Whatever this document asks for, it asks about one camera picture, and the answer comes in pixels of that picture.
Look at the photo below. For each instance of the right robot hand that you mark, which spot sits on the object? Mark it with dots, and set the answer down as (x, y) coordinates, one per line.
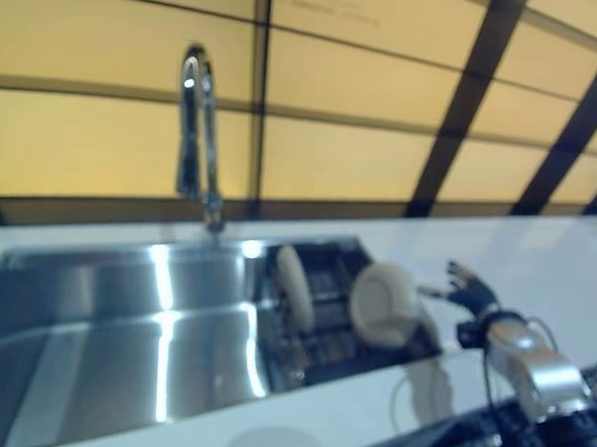
(475, 295)

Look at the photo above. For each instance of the cream round plate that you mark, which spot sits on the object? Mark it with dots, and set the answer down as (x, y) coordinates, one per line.
(381, 308)
(297, 288)

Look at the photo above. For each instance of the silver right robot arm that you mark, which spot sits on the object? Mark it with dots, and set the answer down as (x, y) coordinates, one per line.
(541, 371)

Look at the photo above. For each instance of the black roll-up drying rack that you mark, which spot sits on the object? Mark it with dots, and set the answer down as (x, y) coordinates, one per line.
(330, 335)

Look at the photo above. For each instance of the chrome gooseneck kitchen faucet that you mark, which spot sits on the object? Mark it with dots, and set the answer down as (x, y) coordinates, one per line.
(210, 144)

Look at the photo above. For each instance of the stainless steel sink basin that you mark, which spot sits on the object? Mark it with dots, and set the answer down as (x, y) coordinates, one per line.
(122, 334)

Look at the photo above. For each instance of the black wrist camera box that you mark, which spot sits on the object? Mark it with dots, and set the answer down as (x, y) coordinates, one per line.
(470, 335)

